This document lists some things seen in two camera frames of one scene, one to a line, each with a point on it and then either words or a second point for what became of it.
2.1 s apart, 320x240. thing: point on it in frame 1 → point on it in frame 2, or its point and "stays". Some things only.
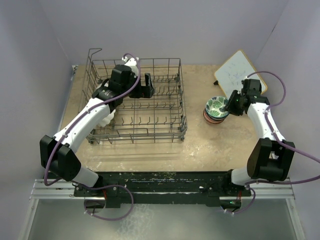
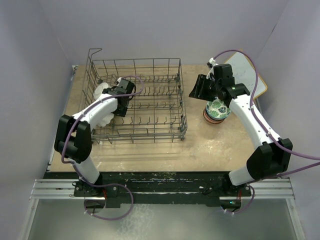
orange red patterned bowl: x=211 y=120 stays
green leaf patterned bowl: x=215 y=106 stays
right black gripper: x=230 y=107 → x=199 y=90
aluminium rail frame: x=45 y=190 stays
